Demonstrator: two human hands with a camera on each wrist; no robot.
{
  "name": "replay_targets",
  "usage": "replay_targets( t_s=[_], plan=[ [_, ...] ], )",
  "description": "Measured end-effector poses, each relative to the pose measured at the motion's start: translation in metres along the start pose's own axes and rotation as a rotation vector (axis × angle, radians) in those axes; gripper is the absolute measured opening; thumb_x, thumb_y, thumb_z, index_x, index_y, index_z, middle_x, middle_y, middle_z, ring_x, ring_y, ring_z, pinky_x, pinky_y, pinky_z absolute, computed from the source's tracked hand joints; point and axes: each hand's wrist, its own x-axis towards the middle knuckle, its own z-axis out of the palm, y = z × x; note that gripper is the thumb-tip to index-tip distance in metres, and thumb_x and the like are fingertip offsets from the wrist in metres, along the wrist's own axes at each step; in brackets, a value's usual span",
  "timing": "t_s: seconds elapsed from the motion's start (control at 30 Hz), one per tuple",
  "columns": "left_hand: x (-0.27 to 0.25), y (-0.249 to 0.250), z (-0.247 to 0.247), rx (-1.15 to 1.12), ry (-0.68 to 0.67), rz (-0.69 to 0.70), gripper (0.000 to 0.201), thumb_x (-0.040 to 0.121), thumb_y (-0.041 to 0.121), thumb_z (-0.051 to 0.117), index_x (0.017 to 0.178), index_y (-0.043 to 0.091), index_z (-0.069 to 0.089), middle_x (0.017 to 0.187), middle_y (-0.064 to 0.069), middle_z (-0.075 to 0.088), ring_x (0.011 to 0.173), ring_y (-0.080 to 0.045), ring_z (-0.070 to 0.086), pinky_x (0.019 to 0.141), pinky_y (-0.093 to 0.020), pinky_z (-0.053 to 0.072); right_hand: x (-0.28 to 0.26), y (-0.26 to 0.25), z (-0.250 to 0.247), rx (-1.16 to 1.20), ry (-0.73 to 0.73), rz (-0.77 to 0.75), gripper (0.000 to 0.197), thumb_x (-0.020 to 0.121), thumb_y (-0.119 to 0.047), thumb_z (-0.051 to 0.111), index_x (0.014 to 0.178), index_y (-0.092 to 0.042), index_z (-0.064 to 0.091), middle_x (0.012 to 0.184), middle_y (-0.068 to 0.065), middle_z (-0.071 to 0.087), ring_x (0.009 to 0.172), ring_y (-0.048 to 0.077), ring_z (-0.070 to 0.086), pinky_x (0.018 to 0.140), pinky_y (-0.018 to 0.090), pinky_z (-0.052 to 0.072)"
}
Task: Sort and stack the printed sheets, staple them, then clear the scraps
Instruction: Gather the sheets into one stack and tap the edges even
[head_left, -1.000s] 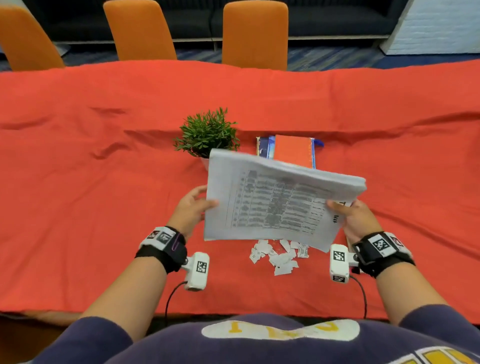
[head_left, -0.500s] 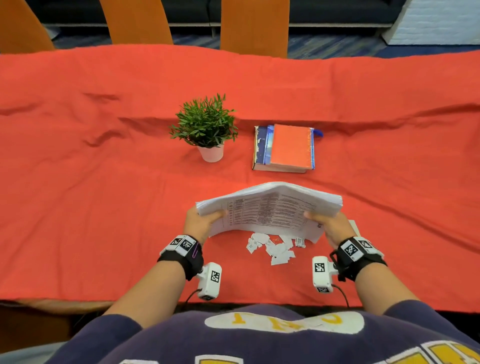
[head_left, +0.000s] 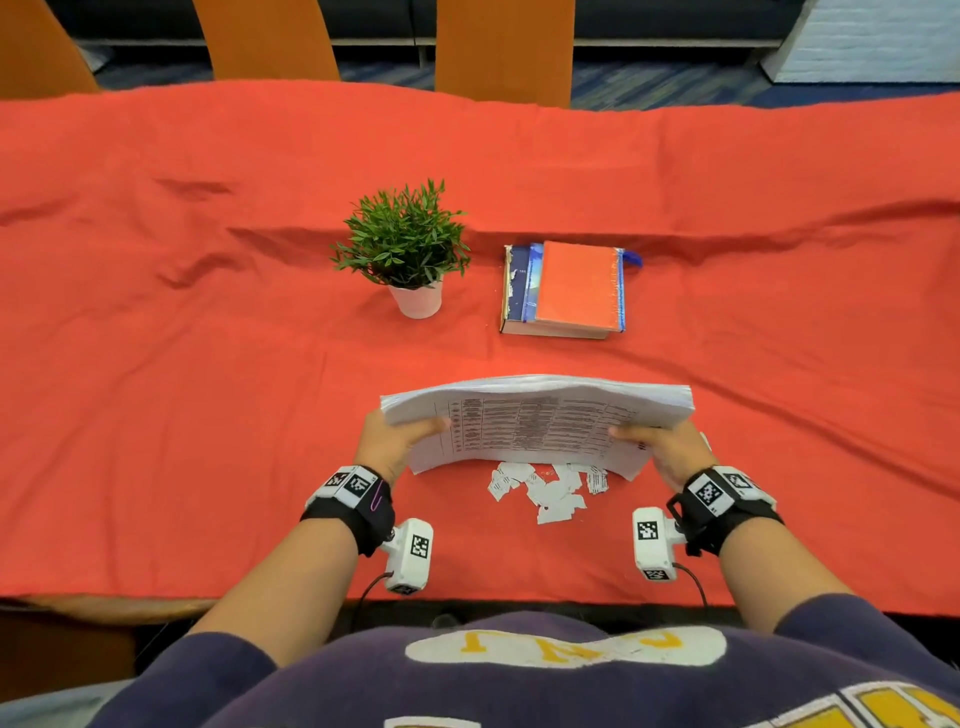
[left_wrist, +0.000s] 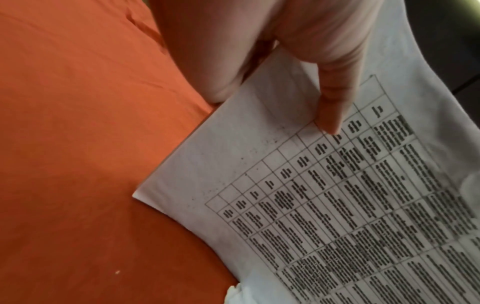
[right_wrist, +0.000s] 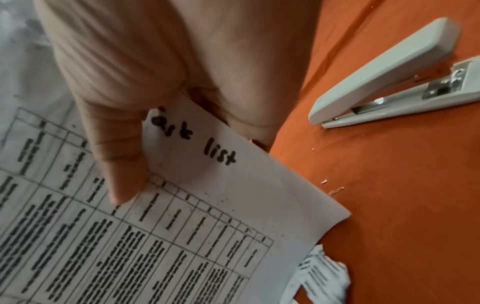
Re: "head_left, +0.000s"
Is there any navy sweatshirt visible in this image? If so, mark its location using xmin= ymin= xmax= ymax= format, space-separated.
xmin=86 ymin=592 xmax=960 ymax=728

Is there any black cable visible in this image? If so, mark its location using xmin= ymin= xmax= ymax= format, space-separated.
xmin=671 ymin=562 xmax=710 ymax=609
xmin=352 ymin=571 xmax=395 ymax=624

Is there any heap of torn paper scraps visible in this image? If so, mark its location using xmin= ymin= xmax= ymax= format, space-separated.
xmin=487 ymin=461 xmax=610 ymax=526

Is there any person's right forearm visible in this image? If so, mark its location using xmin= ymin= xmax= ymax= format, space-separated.
xmin=718 ymin=538 xmax=856 ymax=635

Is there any person's left hand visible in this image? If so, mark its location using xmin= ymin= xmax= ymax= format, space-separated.
xmin=353 ymin=408 xmax=451 ymax=487

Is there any black marker wrist strap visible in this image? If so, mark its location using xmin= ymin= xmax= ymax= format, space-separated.
xmin=299 ymin=464 xmax=397 ymax=558
xmin=665 ymin=466 xmax=785 ymax=558

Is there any green plant in white pot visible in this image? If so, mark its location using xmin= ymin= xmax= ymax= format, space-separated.
xmin=329 ymin=178 xmax=472 ymax=321

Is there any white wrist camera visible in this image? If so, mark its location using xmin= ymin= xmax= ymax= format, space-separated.
xmin=378 ymin=517 xmax=435 ymax=596
xmin=632 ymin=506 xmax=688 ymax=583

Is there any red tablecloth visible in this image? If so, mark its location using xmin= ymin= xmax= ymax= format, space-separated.
xmin=0 ymin=80 xmax=960 ymax=618

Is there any orange notebook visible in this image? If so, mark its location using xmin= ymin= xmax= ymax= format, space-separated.
xmin=533 ymin=240 xmax=622 ymax=333

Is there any person's right hand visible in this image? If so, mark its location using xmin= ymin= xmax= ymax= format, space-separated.
xmin=608 ymin=419 xmax=719 ymax=493

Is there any black sofa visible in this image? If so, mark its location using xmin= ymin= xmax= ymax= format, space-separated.
xmin=44 ymin=0 xmax=808 ymax=48

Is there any person's left forearm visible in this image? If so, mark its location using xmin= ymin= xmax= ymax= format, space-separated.
xmin=187 ymin=517 xmax=360 ymax=669

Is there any dark blue worn book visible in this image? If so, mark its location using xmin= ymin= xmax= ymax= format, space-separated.
xmin=500 ymin=244 xmax=613 ymax=340

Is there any pile of printed papers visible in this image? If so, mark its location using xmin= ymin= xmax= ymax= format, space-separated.
xmin=380 ymin=374 xmax=697 ymax=483

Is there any orange chair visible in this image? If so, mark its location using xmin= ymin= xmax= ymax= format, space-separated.
xmin=0 ymin=0 xmax=103 ymax=99
xmin=192 ymin=0 xmax=341 ymax=82
xmin=434 ymin=0 xmax=577 ymax=109

